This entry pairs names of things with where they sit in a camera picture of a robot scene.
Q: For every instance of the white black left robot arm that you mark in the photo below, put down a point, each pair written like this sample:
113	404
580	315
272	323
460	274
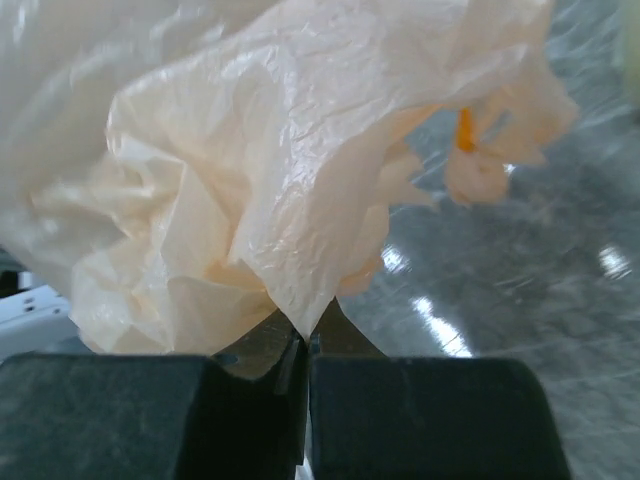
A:
34	316

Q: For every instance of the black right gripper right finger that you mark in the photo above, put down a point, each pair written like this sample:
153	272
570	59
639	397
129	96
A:
375	416

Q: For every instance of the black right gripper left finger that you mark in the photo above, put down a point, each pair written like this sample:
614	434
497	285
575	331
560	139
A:
238	414

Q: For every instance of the translucent orange plastic bag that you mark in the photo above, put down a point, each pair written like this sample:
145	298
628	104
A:
179	170

